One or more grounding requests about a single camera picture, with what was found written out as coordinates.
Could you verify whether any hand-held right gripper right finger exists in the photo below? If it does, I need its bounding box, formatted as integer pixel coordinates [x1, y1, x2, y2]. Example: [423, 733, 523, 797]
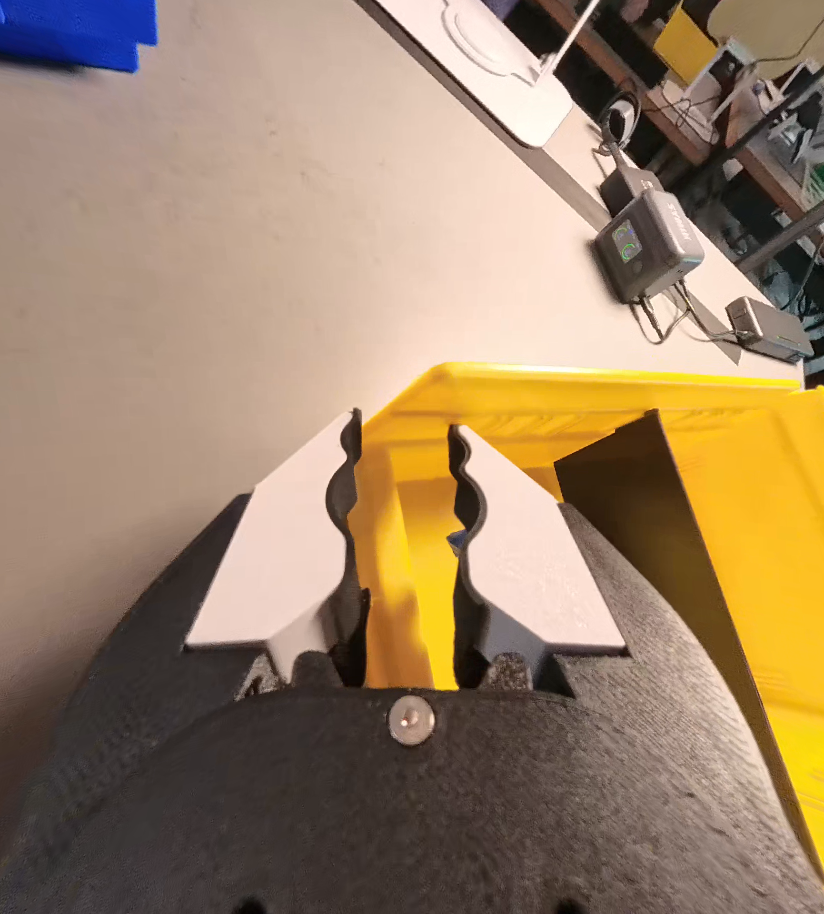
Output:
[447, 425, 628, 691]

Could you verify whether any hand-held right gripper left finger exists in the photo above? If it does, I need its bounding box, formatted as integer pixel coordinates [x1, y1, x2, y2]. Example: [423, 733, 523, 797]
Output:
[185, 408, 372, 688]

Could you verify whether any yellow plastic bin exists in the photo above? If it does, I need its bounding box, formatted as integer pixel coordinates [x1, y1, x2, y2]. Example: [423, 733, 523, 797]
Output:
[346, 362, 824, 914]

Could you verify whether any blue plastic bin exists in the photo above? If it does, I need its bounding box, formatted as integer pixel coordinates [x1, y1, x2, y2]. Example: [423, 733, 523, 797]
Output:
[0, 0, 159, 74]

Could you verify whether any small grey box device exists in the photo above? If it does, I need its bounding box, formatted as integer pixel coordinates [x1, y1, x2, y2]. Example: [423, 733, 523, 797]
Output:
[725, 296, 814, 363]

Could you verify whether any grey portable power station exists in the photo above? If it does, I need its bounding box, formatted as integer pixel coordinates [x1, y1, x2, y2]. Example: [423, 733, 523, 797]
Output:
[592, 189, 707, 304]

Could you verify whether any dark flat box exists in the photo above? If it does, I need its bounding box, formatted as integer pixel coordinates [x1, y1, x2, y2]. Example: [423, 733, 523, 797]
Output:
[599, 166, 665, 215]

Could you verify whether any yellow box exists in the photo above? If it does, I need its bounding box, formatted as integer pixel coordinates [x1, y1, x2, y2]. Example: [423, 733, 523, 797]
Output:
[653, 3, 720, 88]

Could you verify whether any thin black power cable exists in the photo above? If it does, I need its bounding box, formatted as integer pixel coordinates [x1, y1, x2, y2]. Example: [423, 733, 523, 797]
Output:
[629, 278, 743, 347]

